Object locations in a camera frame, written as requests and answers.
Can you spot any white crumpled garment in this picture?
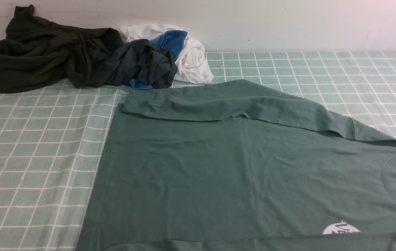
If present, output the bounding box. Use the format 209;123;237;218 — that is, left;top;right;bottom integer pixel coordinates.
120;23;214;84

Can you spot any dark olive crumpled garment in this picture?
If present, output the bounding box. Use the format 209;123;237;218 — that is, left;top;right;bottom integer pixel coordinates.
0;5;122;94

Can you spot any green long sleeve shirt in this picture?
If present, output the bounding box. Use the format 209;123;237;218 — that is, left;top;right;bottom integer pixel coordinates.
76;80;396;251

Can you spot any blue crumpled garment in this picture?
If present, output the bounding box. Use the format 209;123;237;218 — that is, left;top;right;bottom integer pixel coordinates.
126;30;188;90

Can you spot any dark grey crumpled garment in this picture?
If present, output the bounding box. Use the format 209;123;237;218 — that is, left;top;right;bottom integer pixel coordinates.
86;39;177;90

